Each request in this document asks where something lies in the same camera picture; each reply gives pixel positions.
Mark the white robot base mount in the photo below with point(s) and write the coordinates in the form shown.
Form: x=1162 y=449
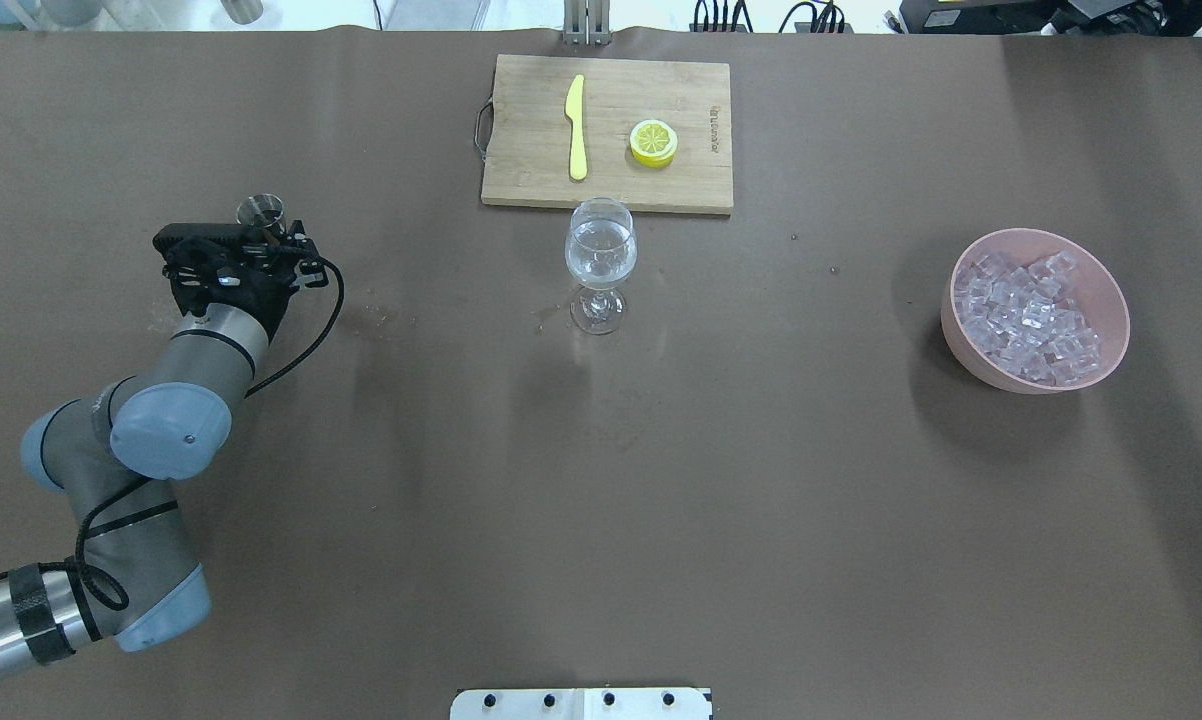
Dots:
x=584 y=703

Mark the pink bowl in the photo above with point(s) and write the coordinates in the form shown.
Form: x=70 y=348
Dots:
x=1098 y=295

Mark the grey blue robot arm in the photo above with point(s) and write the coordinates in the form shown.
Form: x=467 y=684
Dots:
x=132 y=575

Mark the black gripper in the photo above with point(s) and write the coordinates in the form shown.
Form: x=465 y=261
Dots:
x=265 y=297

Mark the yellow plastic knife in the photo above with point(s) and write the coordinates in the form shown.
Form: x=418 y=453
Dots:
x=574 y=111

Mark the steel jigger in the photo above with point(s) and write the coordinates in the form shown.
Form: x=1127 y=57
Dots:
x=263 y=211

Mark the yellow lemon slice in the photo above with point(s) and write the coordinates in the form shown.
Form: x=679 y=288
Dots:
x=653 y=143

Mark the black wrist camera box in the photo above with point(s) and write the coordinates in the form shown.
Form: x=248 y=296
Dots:
x=241 y=241

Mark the clear ice cubes pile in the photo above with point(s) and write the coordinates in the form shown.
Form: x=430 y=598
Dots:
x=1026 y=319

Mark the bamboo cutting board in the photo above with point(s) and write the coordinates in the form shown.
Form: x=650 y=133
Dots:
x=526 y=161

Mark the clear wine glass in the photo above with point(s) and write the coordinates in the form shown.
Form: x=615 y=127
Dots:
x=600 y=252

